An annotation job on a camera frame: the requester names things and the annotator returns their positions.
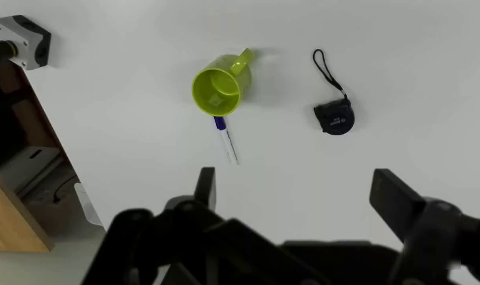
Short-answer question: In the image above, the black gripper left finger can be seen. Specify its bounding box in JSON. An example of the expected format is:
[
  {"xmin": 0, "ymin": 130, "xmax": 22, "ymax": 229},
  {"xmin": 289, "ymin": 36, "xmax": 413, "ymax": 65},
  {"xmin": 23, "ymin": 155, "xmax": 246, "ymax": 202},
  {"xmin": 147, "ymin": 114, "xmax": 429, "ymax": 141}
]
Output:
[{"xmin": 193, "ymin": 166, "xmax": 216, "ymax": 209}]

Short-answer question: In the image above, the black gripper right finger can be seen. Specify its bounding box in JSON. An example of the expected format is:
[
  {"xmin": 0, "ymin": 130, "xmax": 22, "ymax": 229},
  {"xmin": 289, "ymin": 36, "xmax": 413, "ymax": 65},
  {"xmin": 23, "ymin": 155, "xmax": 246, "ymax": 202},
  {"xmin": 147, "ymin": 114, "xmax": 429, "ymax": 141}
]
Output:
[{"xmin": 368, "ymin": 168, "xmax": 426, "ymax": 240}]

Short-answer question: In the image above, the white marker with blue cap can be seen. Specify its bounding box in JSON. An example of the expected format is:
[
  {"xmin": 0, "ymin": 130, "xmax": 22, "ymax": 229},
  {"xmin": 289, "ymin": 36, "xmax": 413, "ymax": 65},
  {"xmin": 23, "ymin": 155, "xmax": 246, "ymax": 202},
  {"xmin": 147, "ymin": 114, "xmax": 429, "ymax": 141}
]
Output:
[{"xmin": 212, "ymin": 115, "xmax": 240, "ymax": 166}]

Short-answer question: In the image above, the lime green mug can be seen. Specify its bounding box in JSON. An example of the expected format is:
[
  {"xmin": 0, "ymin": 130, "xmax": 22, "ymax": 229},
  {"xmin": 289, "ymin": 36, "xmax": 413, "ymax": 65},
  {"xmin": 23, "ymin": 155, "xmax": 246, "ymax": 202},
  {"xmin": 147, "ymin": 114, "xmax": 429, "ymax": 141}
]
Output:
[{"xmin": 191, "ymin": 49, "xmax": 253, "ymax": 117}]

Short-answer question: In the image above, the wooden cabinet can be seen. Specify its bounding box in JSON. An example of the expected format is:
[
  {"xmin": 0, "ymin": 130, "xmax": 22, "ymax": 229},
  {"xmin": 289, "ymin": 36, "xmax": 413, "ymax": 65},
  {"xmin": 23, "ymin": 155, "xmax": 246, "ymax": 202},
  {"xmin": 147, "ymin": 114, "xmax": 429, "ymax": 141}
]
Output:
[{"xmin": 0, "ymin": 177, "xmax": 52, "ymax": 253}]

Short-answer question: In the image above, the black tape measure with strap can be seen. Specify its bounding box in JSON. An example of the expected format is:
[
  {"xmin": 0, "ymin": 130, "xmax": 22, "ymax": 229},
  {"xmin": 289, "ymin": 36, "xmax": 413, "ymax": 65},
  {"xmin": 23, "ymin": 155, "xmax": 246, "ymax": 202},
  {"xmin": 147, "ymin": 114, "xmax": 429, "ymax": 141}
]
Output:
[{"xmin": 311, "ymin": 49, "xmax": 354, "ymax": 136}]

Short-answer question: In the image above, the grey black camera on mount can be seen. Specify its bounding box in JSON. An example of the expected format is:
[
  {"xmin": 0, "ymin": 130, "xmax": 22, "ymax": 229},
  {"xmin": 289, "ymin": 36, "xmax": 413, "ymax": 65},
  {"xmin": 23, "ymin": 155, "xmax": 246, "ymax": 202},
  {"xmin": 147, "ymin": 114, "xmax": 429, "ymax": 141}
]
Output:
[{"xmin": 0, "ymin": 14, "xmax": 52, "ymax": 69}]

